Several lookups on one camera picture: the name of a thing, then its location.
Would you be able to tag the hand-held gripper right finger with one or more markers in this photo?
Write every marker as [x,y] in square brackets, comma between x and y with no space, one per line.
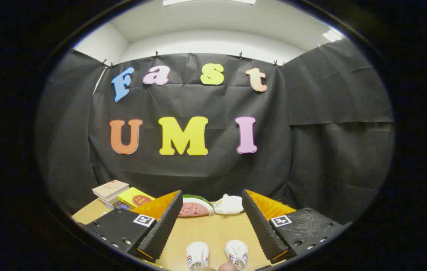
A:
[264,229]

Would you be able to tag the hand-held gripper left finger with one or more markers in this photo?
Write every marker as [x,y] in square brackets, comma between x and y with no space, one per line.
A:
[160,229]

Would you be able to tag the white shoe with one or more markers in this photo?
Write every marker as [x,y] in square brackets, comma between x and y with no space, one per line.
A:
[236,253]
[197,254]

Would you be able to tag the watermelon slice plush toy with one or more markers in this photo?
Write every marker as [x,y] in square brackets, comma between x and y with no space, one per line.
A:
[194,209]

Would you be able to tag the yellow book with red circle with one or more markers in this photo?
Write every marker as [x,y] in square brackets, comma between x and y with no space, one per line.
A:
[134,197]

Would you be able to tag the white plush toy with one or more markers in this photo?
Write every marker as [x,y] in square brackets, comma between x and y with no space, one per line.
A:
[230,205]

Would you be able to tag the blue book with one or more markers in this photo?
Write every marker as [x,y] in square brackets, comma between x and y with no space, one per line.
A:
[123,206]

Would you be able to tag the grey book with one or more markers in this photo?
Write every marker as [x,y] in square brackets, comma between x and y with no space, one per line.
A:
[108,203]

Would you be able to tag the beige book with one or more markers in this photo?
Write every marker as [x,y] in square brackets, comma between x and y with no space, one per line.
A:
[110,189]

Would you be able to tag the ceiling light panel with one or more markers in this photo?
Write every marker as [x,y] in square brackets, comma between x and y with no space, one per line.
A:
[332,35]

